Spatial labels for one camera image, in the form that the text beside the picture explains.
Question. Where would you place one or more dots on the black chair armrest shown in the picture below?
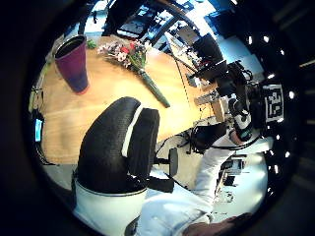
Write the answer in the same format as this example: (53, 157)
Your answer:
(173, 161)

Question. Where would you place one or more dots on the white palm camera unit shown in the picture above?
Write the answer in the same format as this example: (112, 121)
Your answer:
(242, 119)

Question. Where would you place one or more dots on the black office chair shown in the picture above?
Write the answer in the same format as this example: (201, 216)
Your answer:
(206, 136)

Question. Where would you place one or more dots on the black monitor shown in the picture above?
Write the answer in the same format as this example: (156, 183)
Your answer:
(207, 47)

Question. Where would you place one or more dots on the the person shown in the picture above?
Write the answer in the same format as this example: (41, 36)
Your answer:
(174, 209)

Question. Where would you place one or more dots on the pink and red flower bouquet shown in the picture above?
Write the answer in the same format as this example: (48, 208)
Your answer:
(134, 57)

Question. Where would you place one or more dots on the green leaf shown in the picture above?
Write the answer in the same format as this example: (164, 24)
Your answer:
(91, 44)

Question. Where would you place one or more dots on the white marker cube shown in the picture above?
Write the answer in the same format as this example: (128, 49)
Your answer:
(273, 103)

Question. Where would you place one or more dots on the cardboard box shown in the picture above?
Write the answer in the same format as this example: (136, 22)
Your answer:
(220, 109)

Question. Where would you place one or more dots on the device with blue screen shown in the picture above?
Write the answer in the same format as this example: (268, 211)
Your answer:
(38, 130)

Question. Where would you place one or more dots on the purple flower vase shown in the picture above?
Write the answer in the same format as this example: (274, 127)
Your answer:
(74, 65)

